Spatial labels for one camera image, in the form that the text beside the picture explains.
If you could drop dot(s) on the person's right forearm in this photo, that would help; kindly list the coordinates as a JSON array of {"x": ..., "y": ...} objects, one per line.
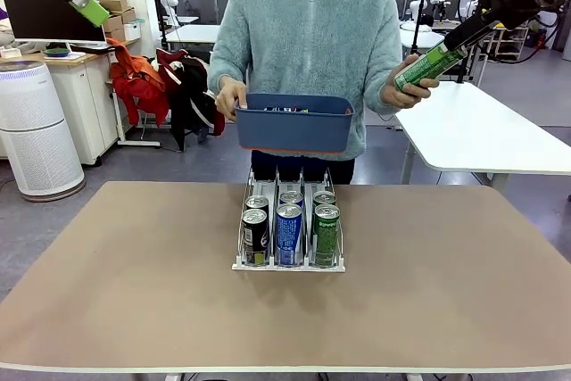
[{"x": 223, "y": 68}]

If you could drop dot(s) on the person's left hand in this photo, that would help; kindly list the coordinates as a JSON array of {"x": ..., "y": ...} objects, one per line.
[{"x": 403, "y": 100}]

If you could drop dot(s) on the black computer monitor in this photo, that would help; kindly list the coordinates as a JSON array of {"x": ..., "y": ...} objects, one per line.
[{"x": 40, "y": 15}]

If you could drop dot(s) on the black and red jacket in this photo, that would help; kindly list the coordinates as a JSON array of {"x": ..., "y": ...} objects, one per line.
[{"x": 187, "y": 100}]

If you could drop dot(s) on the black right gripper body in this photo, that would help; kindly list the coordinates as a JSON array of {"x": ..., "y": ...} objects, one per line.
[{"x": 504, "y": 2}]

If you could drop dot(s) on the person's right hand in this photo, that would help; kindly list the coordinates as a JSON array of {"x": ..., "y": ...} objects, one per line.
[{"x": 229, "y": 95}]

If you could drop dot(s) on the blue plastic bin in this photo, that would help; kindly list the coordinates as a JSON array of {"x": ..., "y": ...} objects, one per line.
[{"x": 292, "y": 126}]

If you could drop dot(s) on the white background table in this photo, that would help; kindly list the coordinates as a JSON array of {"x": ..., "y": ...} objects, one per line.
[
  {"x": 192, "y": 34},
  {"x": 424, "y": 37}
]

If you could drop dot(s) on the brown cardboard box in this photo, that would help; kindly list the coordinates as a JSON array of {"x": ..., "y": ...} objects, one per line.
[
  {"x": 113, "y": 23},
  {"x": 129, "y": 15},
  {"x": 116, "y": 1}
]

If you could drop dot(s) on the large white side table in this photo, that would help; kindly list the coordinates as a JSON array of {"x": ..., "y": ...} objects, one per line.
[{"x": 482, "y": 131}]

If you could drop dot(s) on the white air purifier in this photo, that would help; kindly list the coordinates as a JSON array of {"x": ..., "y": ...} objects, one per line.
[{"x": 40, "y": 140}]

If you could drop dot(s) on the white metal stand frame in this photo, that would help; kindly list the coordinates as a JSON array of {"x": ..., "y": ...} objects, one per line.
[{"x": 138, "y": 143}]

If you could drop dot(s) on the red fire extinguisher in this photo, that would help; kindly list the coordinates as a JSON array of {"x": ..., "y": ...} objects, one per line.
[{"x": 540, "y": 38}]

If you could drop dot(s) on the green dish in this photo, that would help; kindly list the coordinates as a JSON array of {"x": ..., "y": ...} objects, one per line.
[{"x": 58, "y": 52}]

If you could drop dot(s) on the clear plastic can dispenser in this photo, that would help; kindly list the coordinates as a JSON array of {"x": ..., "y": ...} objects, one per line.
[{"x": 290, "y": 267}]

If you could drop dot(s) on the person in teal fleece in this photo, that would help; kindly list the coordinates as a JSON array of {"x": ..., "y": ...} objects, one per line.
[{"x": 308, "y": 42}]

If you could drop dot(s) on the white storage box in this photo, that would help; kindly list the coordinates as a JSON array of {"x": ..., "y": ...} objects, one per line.
[{"x": 133, "y": 30}]

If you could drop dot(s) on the orange jacket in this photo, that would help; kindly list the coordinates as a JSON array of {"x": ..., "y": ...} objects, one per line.
[{"x": 138, "y": 82}]

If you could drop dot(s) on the person's left forearm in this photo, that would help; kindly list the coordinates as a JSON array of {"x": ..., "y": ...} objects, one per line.
[{"x": 377, "y": 95}]

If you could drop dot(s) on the blue beverage can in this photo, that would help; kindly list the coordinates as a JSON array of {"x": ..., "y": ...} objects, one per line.
[
  {"x": 291, "y": 197},
  {"x": 289, "y": 234}
]

